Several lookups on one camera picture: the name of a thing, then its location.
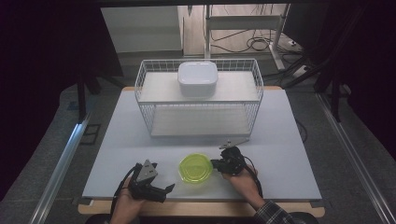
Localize wooden table with grey top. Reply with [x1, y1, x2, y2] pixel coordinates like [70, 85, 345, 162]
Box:
[78, 85, 326, 218]

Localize black floor vent frame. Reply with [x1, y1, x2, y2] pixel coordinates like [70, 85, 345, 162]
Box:
[79, 123, 102, 146]

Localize white square bowl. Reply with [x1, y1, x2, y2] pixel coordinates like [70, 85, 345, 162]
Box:
[177, 61, 219, 98]

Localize aluminium floor rail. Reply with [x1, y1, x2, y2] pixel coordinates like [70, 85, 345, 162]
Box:
[315, 92, 396, 224]
[28, 113, 92, 224]

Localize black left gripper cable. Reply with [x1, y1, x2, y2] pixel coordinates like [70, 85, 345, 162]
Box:
[111, 163, 140, 217]

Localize black metal stand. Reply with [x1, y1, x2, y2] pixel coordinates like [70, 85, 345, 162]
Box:
[281, 6, 368, 123]
[76, 71, 125, 123]

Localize white power strip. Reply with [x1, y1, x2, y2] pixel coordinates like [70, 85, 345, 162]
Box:
[291, 64, 311, 78]

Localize person's left hand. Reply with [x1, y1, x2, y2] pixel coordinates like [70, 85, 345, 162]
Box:
[109, 176, 148, 224]

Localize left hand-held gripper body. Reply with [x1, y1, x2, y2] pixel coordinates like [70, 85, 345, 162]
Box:
[128, 159, 167, 203]

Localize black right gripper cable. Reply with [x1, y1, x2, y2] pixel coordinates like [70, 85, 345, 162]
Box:
[243, 155, 264, 199]

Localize green translucent plate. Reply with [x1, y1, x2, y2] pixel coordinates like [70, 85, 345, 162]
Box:
[178, 152, 215, 185]

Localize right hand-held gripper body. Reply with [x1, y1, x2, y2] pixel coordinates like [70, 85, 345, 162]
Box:
[218, 137, 251, 176]

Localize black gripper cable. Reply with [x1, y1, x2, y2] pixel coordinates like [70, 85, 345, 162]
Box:
[111, 163, 140, 217]
[243, 155, 264, 199]

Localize white panel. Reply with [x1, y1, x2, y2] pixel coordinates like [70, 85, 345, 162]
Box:
[101, 5, 183, 54]

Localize white desk frame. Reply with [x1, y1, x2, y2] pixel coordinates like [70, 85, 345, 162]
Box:
[204, 3, 290, 71]

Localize black floor cables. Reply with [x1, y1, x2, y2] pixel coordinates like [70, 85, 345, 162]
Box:
[209, 27, 304, 54]

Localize white wire shelf rack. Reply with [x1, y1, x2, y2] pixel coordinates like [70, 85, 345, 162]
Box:
[134, 58, 265, 138]

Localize person's right hand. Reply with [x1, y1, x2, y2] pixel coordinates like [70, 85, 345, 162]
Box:
[221, 165, 260, 204]

